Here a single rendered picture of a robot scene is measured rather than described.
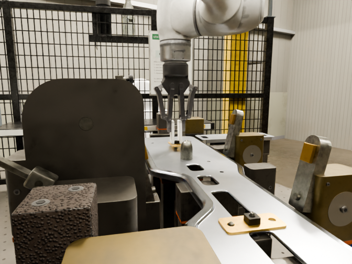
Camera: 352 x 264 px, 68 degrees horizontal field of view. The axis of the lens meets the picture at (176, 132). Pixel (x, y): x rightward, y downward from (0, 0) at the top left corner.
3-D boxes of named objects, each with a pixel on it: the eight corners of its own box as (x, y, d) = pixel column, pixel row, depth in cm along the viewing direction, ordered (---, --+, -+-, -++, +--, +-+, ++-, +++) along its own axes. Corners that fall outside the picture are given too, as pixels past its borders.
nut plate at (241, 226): (272, 214, 38) (272, 206, 37) (288, 228, 34) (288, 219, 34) (217, 220, 36) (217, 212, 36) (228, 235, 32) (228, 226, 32)
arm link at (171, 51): (195, 40, 71) (195, 62, 72) (186, 45, 80) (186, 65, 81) (162, 39, 69) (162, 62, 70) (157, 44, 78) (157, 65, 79)
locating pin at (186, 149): (194, 165, 67) (194, 140, 66) (182, 166, 66) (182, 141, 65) (190, 162, 70) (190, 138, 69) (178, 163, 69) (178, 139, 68)
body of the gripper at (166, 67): (163, 61, 71) (163, 95, 73) (193, 61, 73) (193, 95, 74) (158, 63, 78) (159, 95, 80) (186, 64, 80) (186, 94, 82)
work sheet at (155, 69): (193, 95, 134) (194, 32, 129) (149, 95, 129) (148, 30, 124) (191, 95, 136) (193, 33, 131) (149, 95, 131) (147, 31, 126)
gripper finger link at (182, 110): (175, 83, 79) (179, 83, 79) (179, 120, 81) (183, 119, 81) (178, 83, 75) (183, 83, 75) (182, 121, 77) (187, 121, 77)
